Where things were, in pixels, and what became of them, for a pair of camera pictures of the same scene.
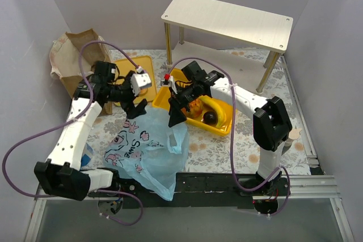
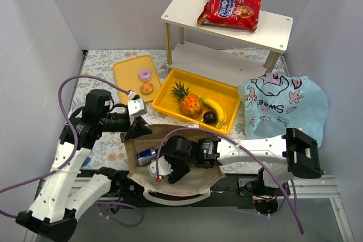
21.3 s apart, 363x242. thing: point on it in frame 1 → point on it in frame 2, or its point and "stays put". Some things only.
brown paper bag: x=72 y=55 → x=194 y=187
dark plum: x=210 y=118 stays put
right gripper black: x=176 y=102 → x=174 y=169
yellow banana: x=223 y=116 stays put
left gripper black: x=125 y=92 → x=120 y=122
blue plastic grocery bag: x=147 y=148 → x=273 y=103
